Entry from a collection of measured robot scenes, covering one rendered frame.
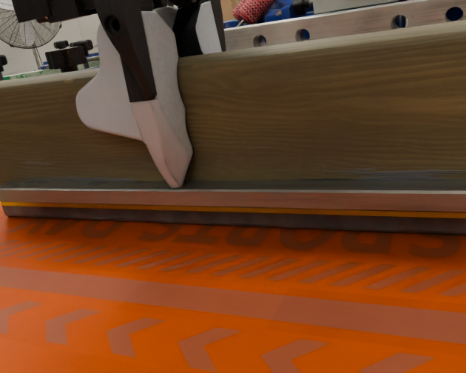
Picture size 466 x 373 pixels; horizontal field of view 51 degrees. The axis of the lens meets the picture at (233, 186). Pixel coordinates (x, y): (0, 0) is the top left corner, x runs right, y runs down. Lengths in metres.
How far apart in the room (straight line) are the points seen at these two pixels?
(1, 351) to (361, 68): 0.20
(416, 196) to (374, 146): 0.03
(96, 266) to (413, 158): 0.17
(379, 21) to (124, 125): 0.53
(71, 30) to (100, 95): 5.72
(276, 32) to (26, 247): 0.54
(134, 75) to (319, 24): 0.54
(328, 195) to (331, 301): 0.05
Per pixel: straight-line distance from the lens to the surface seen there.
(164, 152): 0.25
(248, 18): 1.17
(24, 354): 0.24
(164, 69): 0.25
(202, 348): 0.20
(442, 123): 0.23
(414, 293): 0.22
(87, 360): 0.22
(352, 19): 0.74
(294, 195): 0.24
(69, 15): 0.27
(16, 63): 5.35
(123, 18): 0.23
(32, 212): 0.39
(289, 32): 0.76
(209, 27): 0.30
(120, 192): 0.29
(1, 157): 0.37
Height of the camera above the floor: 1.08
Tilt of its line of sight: 20 degrees down
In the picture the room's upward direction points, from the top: 10 degrees counter-clockwise
